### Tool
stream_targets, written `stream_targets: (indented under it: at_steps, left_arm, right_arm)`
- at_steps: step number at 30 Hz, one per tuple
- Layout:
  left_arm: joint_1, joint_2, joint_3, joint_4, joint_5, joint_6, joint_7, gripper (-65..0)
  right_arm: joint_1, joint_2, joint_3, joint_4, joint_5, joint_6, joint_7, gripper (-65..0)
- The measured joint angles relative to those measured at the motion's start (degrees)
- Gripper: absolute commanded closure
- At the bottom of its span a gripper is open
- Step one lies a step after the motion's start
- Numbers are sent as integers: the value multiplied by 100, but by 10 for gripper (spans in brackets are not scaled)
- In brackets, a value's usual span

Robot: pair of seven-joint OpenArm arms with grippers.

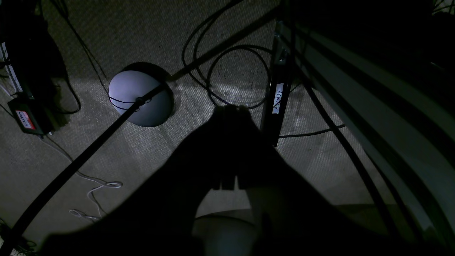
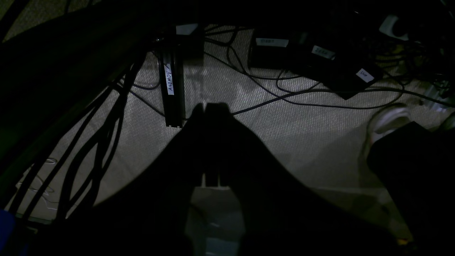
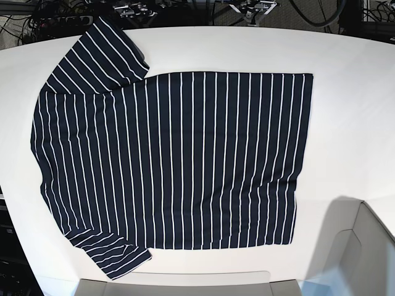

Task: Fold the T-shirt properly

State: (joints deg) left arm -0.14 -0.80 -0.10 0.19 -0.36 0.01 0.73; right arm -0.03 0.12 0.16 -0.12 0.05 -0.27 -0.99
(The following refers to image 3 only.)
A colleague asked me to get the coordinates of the navy white striped T-shirt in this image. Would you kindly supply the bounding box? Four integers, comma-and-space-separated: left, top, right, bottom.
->
30, 18, 314, 279

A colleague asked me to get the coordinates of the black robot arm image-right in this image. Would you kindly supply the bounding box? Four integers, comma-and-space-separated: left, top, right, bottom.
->
228, 0, 278, 27

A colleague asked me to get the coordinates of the black robot arm image-left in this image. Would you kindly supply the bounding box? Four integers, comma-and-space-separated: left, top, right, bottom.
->
111, 1, 157, 19

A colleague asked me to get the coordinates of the grey tray bottom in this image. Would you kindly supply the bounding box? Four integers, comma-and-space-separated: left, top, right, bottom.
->
75, 271, 302, 295

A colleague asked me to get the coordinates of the grey bin right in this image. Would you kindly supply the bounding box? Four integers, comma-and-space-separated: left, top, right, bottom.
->
299, 196, 394, 295

